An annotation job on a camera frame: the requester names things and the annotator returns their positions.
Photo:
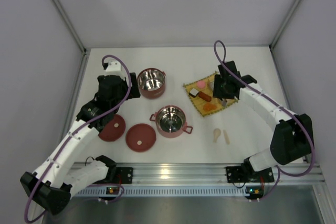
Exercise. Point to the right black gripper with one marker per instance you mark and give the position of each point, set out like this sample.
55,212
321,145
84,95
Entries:
220,95

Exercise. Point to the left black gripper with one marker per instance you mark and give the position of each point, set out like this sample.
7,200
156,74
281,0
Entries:
133,85

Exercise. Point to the black sushi roll with orange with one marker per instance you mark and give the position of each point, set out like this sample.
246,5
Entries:
210,85

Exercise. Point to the brown eel slice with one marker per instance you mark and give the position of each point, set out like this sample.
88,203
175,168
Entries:
204,96

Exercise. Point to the pink round cake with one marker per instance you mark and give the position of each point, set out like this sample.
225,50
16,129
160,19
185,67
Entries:
201,84

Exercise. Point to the black white sushi roll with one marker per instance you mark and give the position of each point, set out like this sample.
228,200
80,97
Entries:
193,92

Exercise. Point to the metal tongs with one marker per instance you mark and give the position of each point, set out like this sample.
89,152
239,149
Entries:
224,102

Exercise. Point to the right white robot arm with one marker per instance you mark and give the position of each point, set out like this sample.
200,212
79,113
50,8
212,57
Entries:
292,133

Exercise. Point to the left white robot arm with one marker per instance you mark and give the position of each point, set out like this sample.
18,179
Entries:
52,185

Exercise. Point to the dark red steel-lined pot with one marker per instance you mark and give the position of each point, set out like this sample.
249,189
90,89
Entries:
151,83

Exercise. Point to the bamboo serving mat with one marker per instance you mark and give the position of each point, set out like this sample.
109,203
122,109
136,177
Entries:
198,102

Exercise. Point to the orange fried food piece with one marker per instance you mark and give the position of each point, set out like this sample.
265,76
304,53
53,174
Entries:
209,107

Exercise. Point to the dark red lid left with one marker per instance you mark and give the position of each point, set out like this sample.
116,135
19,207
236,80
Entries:
113,130

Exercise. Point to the dark red lid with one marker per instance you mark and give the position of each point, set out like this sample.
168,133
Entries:
113,130
140,137

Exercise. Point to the dark red lid right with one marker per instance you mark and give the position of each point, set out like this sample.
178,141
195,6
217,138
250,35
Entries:
140,137

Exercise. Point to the cream small spoon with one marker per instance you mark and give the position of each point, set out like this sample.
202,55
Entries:
216,134

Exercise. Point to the cream small stick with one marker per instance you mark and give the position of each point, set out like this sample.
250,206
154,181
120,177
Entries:
226,137

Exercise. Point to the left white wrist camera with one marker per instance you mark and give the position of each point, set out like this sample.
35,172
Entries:
113,67

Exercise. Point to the pink steel-lined pot with handles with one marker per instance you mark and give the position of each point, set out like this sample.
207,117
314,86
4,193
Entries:
171,121

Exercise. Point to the left black base bracket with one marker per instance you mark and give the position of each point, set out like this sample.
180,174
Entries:
124,175

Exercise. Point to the black base bracket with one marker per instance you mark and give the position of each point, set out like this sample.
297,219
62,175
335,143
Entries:
235,174
124,175

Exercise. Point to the aluminium mounting rail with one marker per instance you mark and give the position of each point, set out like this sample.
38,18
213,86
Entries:
179,180

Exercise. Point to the right black base bracket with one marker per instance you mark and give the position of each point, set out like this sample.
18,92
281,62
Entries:
235,174

